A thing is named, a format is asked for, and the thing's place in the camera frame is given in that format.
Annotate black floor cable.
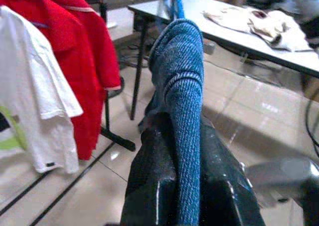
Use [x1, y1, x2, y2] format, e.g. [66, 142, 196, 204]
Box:
[305, 88, 319, 150]

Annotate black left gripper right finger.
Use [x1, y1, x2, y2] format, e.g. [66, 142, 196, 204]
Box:
[198, 120, 265, 226]

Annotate white printed t-shirt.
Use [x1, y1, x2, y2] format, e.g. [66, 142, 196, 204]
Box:
[0, 5, 84, 175]

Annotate red polo shirt striped trim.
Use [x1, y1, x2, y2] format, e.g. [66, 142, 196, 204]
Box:
[46, 0, 122, 92]

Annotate blue denim shorts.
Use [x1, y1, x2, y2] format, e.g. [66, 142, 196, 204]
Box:
[144, 18, 205, 226]

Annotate metal clothes rack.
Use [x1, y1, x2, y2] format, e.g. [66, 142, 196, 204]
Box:
[99, 0, 137, 152]

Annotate white denim jacket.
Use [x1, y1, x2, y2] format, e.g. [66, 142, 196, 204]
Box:
[203, 7, 284, 44]

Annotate blue plastic hanger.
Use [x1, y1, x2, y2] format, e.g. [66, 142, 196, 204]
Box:
[162, 0, 185, 21]

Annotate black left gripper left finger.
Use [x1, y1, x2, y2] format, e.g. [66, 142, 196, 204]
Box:
[120, 113, 180, 226]

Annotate grey work table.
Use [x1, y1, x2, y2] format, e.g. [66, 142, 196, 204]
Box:
[127, 0, 319, 121]

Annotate purple plastic hanger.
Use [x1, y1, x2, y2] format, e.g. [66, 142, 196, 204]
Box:
[31, 21, 50, 29]

